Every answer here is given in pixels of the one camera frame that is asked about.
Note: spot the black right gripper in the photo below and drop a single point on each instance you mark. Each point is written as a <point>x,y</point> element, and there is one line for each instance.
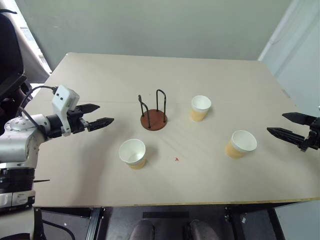
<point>313,140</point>

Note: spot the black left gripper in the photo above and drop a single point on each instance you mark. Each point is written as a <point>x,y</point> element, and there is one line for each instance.
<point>76,123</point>

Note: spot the yellow paper cup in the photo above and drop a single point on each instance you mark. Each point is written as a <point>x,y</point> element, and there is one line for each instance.
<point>198,113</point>
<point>132,156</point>
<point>236,150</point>

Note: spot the black chair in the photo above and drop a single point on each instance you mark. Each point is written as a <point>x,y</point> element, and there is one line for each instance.
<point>10,57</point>

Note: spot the silver robot torso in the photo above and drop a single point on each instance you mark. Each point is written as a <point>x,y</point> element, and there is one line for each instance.
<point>16,182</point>

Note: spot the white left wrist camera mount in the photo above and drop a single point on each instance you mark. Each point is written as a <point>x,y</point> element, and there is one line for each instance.
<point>63,98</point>

